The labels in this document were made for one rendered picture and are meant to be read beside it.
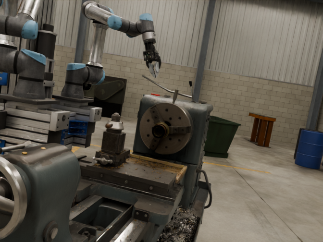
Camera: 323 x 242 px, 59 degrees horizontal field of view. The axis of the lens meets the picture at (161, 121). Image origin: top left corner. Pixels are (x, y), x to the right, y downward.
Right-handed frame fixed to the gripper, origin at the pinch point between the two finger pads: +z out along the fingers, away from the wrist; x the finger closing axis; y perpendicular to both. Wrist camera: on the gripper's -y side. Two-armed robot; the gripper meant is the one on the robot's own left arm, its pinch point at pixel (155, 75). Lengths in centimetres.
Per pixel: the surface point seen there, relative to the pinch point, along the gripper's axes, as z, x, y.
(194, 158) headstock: 54, 13, -17
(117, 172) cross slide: 42, -4, 64
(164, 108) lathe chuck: 19.7, 2.0, -1.6
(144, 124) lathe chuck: 27.6, -11.9, -1.6
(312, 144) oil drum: 155, 211, -599
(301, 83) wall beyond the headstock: -8, 313, -1117
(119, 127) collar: 25, -3, 58
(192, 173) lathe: 64, 10, -17
